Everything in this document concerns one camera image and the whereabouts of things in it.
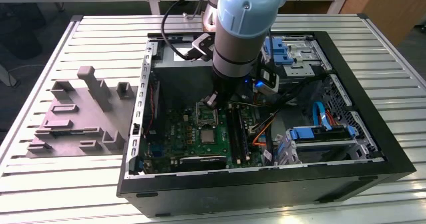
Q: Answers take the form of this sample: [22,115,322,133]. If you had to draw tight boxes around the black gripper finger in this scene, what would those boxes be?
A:
[201,91,221,110]

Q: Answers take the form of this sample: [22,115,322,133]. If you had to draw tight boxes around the metal socket cover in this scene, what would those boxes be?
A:
[194,100,221,128]

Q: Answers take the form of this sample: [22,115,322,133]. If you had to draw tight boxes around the silver CPU chip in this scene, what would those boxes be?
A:
[199,129,217,144]

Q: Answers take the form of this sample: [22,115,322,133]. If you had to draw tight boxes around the CPU socket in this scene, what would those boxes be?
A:
[197,126,219,147]

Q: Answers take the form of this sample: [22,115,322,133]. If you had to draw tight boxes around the grey power supply unit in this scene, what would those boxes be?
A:
[150,43,221,107]

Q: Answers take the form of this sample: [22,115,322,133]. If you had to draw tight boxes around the black RAM slot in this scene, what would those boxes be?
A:
[234,105,253,161]
[225,105,241,164]

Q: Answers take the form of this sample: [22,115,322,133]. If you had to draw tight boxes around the green motherboard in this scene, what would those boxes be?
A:
[137,104,267,174]

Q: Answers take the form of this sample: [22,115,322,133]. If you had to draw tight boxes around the blue drive latch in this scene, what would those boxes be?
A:
[269,38,294,65]

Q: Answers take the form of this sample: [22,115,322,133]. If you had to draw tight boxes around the metal drive cage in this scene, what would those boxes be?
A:
[257,38,334,92]

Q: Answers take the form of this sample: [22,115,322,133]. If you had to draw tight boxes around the black graphics card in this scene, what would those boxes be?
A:
[171,155,229,171]

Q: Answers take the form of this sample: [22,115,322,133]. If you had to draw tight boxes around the hard disk in blue carrier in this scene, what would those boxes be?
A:
[287,124,358,142]

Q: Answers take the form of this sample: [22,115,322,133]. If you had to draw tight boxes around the blue port connector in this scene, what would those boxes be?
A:
[129,159,146,174]

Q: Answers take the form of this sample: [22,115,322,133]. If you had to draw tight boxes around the grey parts rack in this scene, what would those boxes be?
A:
[25,66,139,159]

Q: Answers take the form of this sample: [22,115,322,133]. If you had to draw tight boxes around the black PC case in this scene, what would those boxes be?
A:
[114,30,418,219]

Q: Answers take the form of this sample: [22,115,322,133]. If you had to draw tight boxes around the green RAM stick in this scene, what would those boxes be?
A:
[49,128,101,136]

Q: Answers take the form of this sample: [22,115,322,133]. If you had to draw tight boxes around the metal disk bay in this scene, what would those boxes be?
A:
[271,134,383,165]

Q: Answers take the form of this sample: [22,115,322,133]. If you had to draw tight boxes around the wooden cabinet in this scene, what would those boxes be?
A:
[340,0,426,46]

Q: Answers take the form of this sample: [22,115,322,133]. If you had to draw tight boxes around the black office chair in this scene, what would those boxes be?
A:
[0,3,46,60]

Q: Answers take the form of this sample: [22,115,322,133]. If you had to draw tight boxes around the grey wire bundle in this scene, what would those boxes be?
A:
[229,98,267,108]

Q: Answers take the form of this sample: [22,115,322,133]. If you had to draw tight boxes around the white wrist camera black face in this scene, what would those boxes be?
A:
[254,68,280,95]

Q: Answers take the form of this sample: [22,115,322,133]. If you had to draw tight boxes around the black cable bundle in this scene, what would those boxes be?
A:
[249,74,326,135]

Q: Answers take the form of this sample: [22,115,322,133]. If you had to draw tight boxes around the thin red wire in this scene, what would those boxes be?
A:
[145,83,159,137]

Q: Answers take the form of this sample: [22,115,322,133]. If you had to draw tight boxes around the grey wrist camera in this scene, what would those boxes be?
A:
[190,32,217,61]

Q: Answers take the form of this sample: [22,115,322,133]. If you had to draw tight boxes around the orange wire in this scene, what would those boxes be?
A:
[251,120,276,148]

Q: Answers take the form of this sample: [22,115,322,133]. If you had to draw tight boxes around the blue flat wire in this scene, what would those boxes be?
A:
[311,101,334,131]

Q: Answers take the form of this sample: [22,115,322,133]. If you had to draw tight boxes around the blue drive rail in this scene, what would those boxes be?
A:
[275,138,295,165]

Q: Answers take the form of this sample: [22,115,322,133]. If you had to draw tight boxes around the black camera cable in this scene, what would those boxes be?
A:
[158,0,202,60]

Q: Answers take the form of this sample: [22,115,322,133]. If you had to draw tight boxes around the black hose metal end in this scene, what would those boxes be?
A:
[181,12,205,20]

